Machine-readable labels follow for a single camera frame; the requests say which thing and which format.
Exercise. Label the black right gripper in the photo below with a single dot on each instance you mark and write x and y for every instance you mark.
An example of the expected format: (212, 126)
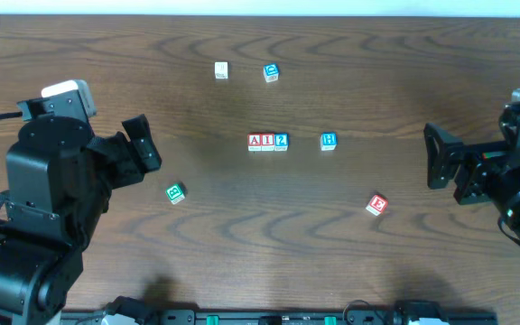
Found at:
(463, 171)

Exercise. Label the blue letter H block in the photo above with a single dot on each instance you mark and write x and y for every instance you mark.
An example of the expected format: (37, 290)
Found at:
(328, 141)

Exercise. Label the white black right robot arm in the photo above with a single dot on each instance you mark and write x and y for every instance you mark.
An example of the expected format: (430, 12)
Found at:
(384, 219)

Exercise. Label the red letter I block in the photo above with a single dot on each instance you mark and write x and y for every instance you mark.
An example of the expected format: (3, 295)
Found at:
(267, 142)

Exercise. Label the plain wooden picture block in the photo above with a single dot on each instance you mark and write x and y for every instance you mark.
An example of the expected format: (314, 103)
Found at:
(221, 70)

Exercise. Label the blue number 2 block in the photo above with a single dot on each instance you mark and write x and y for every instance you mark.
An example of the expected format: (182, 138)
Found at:
(281, 142)

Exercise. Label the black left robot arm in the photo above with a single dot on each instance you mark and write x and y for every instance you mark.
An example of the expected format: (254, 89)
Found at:
(35, 274)

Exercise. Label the red letter A block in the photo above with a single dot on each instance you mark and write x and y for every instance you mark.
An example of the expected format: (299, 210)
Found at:
(254, 142)

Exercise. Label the red letter E block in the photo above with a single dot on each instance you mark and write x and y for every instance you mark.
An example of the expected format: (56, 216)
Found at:
(377, 205)

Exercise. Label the blue letter D block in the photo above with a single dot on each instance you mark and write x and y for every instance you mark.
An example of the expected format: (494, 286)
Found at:
(271, 72)

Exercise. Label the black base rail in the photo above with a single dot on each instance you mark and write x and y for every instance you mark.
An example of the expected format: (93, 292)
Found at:
(128, 311)

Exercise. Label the green letter B block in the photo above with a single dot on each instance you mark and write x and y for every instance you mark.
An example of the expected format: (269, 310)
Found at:
(175, 193)

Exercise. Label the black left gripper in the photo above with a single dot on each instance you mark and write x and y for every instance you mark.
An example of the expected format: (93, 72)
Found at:
(122, 151)

